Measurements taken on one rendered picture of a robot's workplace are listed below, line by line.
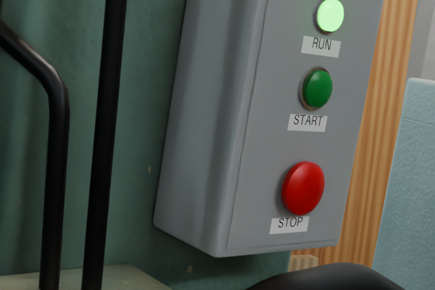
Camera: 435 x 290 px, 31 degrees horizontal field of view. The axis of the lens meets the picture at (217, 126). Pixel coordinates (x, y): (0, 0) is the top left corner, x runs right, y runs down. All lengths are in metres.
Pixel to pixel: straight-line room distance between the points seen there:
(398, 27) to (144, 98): 1.86
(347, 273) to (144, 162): 0.17
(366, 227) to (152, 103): 1.88
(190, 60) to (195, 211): 0.08
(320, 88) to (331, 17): 0.04
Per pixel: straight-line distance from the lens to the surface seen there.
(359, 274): 0.54
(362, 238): 2.29
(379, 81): 2.23
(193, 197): 0.42
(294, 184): 0.42
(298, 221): 0.45
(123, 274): 0.44
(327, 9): 0.42
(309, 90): 0.42
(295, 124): 0.42
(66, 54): 0.40
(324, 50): 0.43
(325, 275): 0.51
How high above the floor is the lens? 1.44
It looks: 8 degrees down
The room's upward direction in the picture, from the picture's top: 9 degrees clockwise
